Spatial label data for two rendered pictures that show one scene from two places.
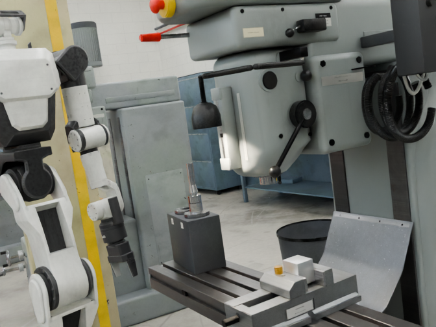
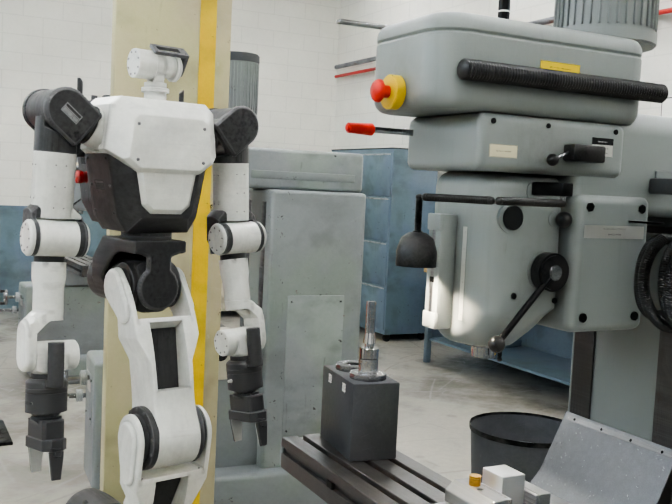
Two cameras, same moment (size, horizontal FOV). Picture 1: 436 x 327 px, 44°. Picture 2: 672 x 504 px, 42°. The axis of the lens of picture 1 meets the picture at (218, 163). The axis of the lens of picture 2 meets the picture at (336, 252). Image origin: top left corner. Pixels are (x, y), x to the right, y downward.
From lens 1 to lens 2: 24 cm
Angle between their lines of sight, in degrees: 4
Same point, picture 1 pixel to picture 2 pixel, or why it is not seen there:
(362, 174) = (617, 367)
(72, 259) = (185, 404)
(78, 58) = (246, 126)
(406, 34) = not seen: outside the picture
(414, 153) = not seen: outside the picture
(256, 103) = (488, 246)
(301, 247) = (504, 452)
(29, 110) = (168, 188)
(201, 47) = (426, 154)
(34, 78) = (183, 146)
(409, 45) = not seen: outside the picture
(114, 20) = (276, 43)
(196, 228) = (364, 396)
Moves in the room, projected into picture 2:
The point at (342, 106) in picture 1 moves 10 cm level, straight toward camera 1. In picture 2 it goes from (606, 270) to (606, 275)
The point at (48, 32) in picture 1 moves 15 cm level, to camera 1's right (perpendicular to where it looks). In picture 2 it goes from (196, 66) to (238, 68)
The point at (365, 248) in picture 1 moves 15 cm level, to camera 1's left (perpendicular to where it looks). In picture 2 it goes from (603, 474) to (530, 469)
